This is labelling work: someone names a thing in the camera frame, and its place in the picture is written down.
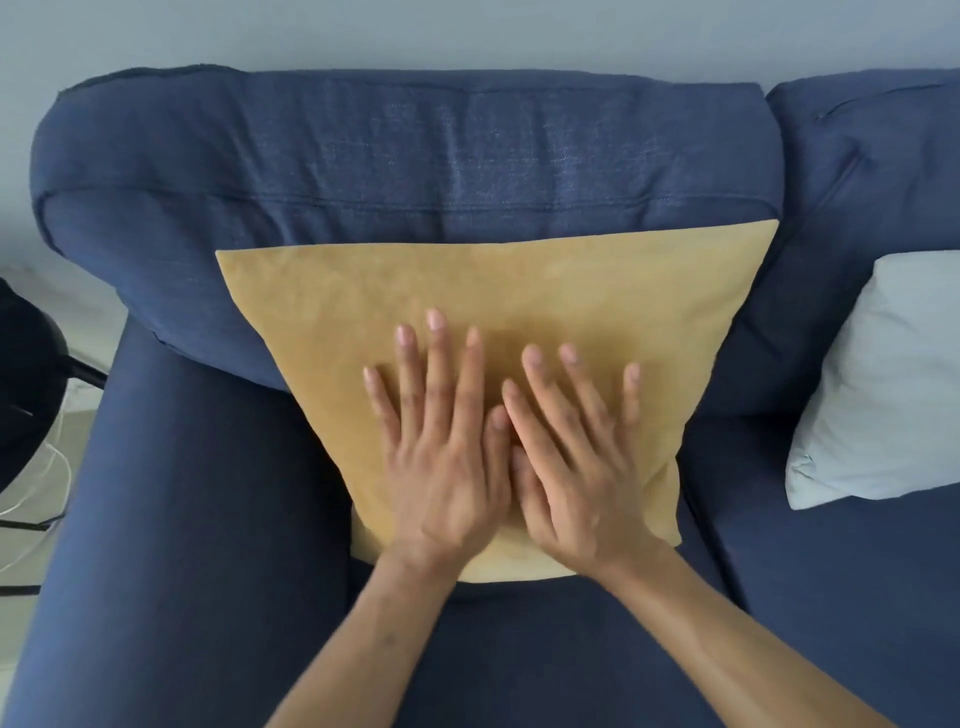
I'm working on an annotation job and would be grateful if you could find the person's left hand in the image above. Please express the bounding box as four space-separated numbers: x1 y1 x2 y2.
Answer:
362 307 516 582

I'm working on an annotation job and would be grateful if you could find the person's right hand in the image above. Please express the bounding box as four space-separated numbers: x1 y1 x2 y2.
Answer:
501 342 676 582

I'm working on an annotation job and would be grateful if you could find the mustard yellow cushion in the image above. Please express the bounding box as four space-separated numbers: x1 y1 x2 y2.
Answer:
215 219 781 585

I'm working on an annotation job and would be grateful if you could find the person's left forearm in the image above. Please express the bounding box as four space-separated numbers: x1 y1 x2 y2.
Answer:
266 555 462 728

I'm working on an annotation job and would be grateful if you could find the person's right forearm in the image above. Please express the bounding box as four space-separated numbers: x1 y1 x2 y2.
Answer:
577 547 899 728

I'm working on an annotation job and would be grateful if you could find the blue sofa back cushion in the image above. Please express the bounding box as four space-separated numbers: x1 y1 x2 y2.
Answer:
690 69 960 421
30 65 786 393

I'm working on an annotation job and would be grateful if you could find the dark blue fabric sofa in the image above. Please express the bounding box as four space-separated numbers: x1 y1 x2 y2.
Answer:
0 63 960 728

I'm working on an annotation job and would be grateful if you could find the pale blue cushion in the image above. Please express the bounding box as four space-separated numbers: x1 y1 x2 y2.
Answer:
785 250 960 511

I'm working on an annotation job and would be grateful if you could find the thin white cable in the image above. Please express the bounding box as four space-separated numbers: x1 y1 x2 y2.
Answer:
0 441 76 575

